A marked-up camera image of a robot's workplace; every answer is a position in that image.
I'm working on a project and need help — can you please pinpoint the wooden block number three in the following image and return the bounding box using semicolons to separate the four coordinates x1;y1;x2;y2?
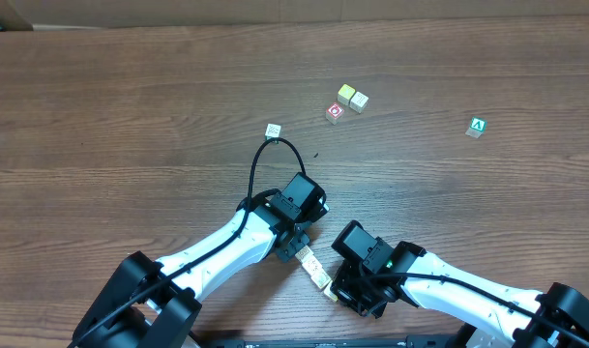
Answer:
323;281;339;303

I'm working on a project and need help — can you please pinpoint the yellow top wooden block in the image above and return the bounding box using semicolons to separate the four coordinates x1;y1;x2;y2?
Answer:
337;84;356;106

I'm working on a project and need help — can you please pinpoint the wooden block with dots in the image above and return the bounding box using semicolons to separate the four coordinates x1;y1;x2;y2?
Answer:
302;255;323;276

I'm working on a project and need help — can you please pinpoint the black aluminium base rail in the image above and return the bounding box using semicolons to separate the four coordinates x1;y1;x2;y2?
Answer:
189;325;474;348

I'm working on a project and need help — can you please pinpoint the green sided wooden block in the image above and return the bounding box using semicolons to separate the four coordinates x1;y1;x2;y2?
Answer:
264;124;281;143

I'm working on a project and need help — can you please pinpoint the red framed wooden block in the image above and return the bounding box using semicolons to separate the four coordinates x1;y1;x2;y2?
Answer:
326;102;344;125

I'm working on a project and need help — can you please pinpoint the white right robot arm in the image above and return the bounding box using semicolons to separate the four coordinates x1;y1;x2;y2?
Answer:
332;238;589;347

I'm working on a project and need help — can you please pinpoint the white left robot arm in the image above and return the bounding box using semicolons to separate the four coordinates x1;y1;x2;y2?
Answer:
71;183;326;347

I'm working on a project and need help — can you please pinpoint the green letter wooden block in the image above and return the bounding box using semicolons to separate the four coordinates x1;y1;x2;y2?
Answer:
465;117;487;138

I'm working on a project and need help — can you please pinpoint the yellow sided wooden block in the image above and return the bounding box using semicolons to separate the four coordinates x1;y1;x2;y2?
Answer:
295;246;313;264

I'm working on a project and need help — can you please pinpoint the plain wooden block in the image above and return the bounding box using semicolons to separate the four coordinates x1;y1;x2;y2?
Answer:
349;91;368;114

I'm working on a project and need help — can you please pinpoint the wooden block with squiggle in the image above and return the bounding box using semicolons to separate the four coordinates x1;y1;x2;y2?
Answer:
311;269;332;290

